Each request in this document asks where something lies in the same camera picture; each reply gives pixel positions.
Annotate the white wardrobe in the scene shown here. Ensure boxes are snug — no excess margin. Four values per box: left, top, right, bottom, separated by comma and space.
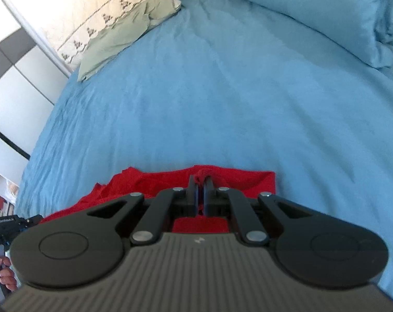
0, 0, 68, 183

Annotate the red long-sleeve sweater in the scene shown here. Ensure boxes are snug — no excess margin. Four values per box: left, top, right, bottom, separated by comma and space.
40, 165, 276, 238

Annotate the person's left hand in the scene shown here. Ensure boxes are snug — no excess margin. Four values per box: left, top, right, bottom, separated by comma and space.
0, 256, 17, 291

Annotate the green pillow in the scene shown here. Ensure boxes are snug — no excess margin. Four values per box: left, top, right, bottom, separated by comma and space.
77, 0, 182, 82

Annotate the blue bed sheet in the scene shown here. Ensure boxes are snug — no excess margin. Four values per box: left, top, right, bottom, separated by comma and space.
16, 0, 393, 297

